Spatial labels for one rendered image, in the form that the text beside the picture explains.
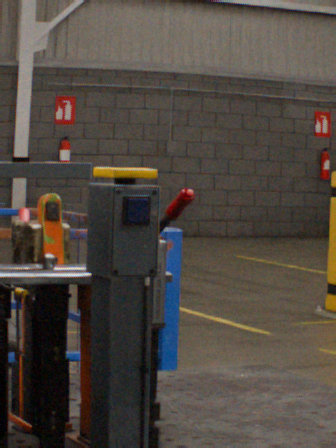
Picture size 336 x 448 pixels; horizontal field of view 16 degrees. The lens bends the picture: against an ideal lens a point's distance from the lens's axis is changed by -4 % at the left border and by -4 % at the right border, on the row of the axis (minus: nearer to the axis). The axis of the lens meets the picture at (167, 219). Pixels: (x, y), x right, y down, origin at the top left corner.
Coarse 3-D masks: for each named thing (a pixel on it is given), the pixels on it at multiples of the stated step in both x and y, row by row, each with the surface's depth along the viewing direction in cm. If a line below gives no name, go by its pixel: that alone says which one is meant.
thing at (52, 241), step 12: (48, 204) 192; (60, 204) 194; (48, 216) 192; (60, 216) 194; (48, 228) 192; (60, 228) 193; (48, 240) 192; (60, 240) 193; (48, 252) 192; (60, 252) 193
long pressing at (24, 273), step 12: (0, 264) 182; (12, 264) 183; (24, 264) 184; (36, 264) 185; (60, 264) 187; (72, 264) 188; (84, 264) 189; (0, 276) 165; (12, 276) 166; (24, 276) 167; (36, 276) 168; (48, 276) 169; (60, 276) 170; (72, 276) 171; (84, 276) 172; (168, 276) 179
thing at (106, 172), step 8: (96, 168) 147; (104, 168) 145; (112, 168) 143; (120, 168) 143; (128, 168) 144; (136, 168) 146; (144, 168) 148; (96, 176) 147; (104, 176) 145; (112, 176) 143; (120, 176) 143; (128, 176) 144; (136, 176) 144; (144, 176) 145; (152, 176) 145; (120, 184) 146; (128, 184) 146
